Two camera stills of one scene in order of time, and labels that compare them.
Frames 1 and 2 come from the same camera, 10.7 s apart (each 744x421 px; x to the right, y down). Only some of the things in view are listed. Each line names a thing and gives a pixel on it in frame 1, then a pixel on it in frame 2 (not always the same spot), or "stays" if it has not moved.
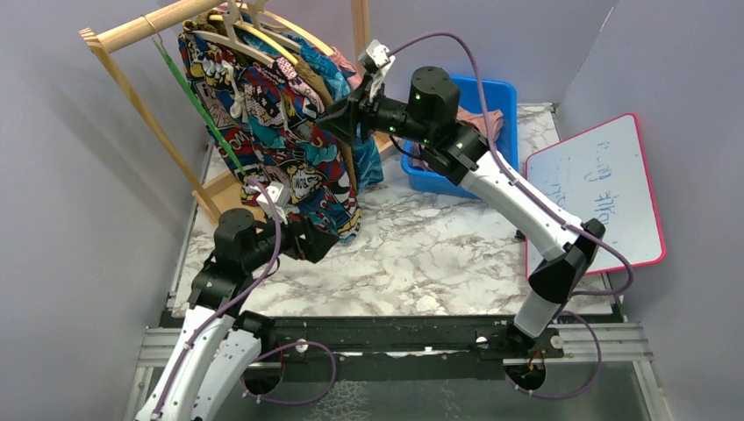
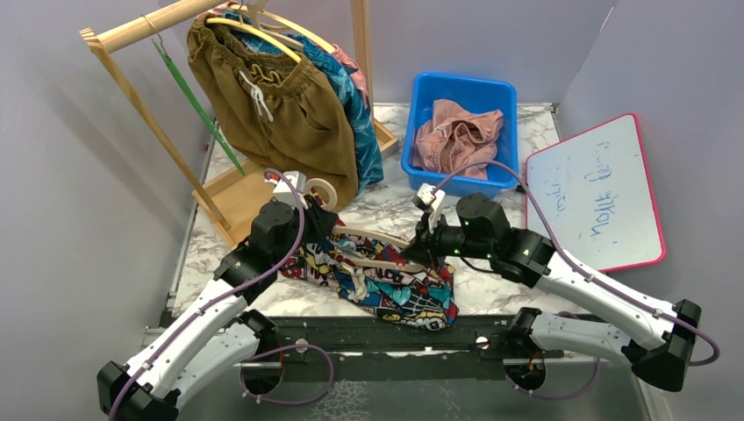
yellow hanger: (263, 37) stays
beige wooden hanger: (231, 38) -> (329, 203)
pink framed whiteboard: (600, 174) stays
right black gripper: (342, 121) -> (420, 247)
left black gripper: (315, 245) -> (321, 221)
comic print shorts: (264, 118) -> (389, 281)
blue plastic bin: (427, 179) stays
